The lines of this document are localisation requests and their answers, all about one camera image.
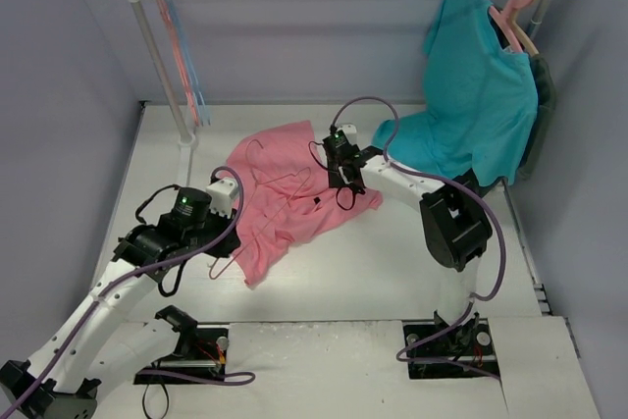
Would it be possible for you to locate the thick pink hanger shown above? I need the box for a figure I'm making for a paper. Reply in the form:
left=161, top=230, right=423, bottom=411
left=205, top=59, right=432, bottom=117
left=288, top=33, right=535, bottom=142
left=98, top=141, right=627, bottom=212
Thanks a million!
left=488, top=0, right=535, bottom=53

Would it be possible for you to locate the teal t shirt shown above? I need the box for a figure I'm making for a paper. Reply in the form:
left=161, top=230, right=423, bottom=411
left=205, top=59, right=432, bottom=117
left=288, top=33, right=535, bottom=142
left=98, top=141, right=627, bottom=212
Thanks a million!
left=372, top=0, right=538, bottom=186

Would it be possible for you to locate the thick beige hanger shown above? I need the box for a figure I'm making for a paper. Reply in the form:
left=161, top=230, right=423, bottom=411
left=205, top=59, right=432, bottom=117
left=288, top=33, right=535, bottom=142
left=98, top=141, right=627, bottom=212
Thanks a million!
left=508, top=0, right=539, bottom=56

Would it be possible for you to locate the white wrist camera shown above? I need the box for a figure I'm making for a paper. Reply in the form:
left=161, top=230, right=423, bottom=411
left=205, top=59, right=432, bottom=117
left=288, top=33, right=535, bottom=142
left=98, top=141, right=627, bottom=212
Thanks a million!
left=337, top=124, right=358, bottom=144
left=205, top=178, right=239, bottom=219

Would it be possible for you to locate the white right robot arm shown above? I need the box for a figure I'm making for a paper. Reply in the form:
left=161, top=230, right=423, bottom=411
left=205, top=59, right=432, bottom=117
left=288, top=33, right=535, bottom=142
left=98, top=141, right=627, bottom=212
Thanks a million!
left=323, top=125, right=493, bottom=352

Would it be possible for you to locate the dark green garment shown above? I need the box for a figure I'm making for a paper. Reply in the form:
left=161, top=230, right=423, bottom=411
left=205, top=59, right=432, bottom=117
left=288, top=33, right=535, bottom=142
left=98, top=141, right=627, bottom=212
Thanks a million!
left=454, top=53, right=557, bottom=196

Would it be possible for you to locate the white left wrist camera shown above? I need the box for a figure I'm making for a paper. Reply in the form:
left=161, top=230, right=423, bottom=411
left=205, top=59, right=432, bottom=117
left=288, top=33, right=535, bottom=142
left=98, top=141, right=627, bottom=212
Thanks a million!
left=205, top=178, right=239, bottom=219

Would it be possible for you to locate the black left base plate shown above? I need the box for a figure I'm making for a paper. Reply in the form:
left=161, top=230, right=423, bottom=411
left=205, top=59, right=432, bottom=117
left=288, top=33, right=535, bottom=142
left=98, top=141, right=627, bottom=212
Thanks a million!
left=132, top=325, right=229, bottom=386

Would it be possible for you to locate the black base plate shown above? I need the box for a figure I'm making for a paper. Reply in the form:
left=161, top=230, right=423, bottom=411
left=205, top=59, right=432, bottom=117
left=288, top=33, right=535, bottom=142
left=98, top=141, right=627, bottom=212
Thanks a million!
left=132, top=325, right=229, bottom=386
left=402, top=319, right=500, bottom=381

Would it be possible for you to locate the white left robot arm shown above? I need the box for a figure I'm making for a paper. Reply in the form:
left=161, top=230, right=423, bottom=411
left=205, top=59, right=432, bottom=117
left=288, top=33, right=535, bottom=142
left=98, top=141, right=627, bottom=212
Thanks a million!
left=1, top=178, right=243, bottom=418

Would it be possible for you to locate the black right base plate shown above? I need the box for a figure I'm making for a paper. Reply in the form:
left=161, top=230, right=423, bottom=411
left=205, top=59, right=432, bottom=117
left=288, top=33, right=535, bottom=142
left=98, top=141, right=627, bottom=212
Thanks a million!
left=402, top=319, right=500, bottom=381

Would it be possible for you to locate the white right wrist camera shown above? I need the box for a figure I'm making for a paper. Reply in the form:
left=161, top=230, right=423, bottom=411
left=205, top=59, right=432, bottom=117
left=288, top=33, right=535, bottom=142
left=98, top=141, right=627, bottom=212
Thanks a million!
left=337, top=124, right=358, bottom=144

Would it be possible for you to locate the blue wire hanger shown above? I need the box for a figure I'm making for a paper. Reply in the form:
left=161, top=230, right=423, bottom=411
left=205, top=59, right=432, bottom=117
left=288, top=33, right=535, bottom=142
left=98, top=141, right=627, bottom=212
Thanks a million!
left=166, top=0, right=211, bottom=126

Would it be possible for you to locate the pink t shirt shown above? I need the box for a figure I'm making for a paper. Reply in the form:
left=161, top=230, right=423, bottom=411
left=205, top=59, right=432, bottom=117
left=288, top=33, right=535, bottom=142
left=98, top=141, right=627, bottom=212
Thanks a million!
left=227, top=121, right=383, bottom=287

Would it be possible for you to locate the pink wire hanger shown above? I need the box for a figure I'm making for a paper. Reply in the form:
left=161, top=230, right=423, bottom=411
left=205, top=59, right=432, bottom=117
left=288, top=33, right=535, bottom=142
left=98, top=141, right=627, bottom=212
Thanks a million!
left=156, top=0, right=201, bottom=127
left=208, top=139, right=312, bottom=281

